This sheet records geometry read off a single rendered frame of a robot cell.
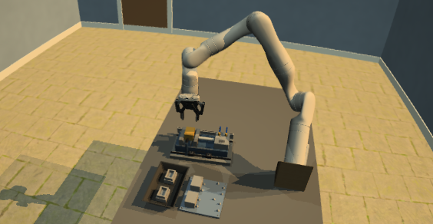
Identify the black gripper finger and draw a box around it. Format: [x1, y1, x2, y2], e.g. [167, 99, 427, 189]
[190, 102, 205, 122]
[175, 99, 188, 120]

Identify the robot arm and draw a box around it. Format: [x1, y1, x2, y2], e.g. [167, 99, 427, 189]
[179, 12, 316, 165]

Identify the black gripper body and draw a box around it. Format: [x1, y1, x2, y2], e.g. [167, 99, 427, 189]
[180, 100, 199, 110]

